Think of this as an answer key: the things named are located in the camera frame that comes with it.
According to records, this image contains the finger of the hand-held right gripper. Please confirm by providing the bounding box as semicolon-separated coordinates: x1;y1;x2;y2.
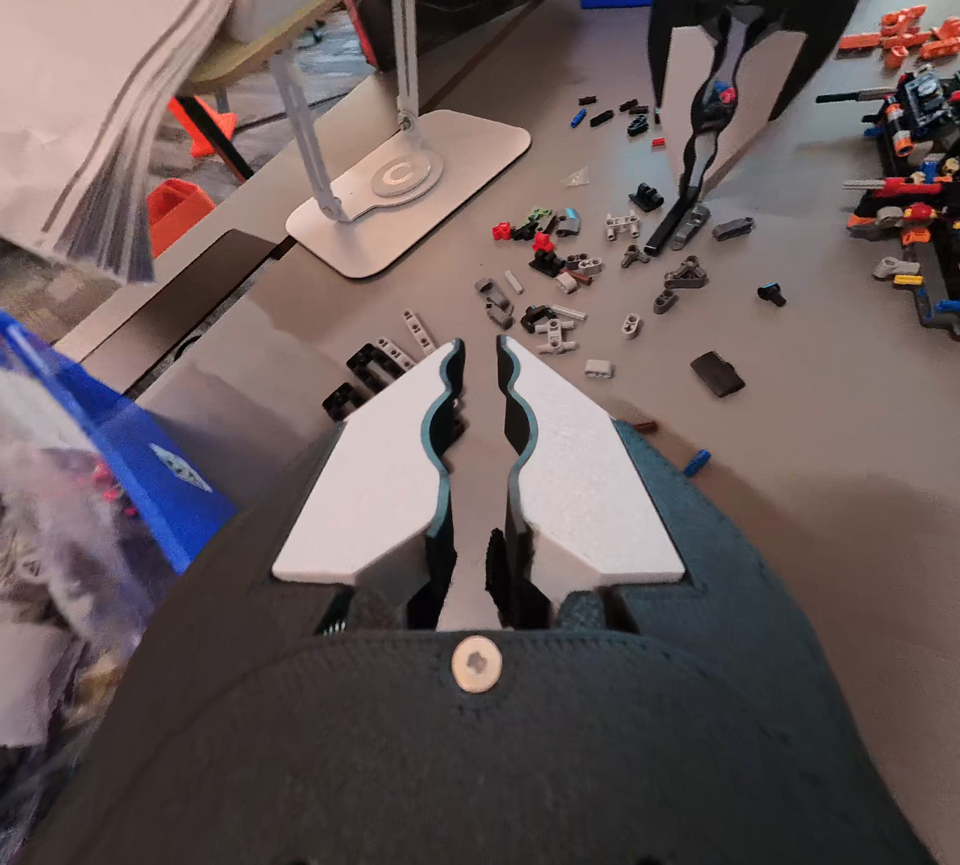
692;8;811;200
667;12;729;202

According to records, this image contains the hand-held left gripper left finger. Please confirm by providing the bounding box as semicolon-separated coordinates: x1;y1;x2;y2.
271;337;468;631

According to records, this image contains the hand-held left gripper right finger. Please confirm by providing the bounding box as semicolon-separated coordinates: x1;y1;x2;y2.
486;334;687;631

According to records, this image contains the pile of lego pins and axles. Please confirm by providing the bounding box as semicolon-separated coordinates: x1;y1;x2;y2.
570;79;740;148

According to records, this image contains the long black lego beam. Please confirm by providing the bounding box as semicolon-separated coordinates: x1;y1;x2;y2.
643;193;699;257

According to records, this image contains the cluster of orange lego pieces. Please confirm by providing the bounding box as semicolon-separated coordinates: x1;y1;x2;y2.
836;4;960;70

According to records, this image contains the partly built lego model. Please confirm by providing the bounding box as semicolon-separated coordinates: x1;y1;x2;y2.
816;66;960;343

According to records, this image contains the black curved lego panel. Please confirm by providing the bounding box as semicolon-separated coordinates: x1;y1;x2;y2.
690;351;747;400

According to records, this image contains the black and red lego assembly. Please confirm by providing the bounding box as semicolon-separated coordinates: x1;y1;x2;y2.
528;232;566;278

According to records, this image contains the lego instruction booklet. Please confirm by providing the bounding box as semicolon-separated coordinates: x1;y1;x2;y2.
0;0;279;285

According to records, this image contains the white metal book stand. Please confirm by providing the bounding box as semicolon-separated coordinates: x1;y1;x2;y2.
187;0;532;279

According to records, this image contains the clear plastic bag of parts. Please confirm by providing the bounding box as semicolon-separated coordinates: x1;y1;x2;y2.
0;362;189;754

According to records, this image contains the orange floor stand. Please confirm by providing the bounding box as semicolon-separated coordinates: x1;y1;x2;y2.
146;178;219;259
168;96;239;159

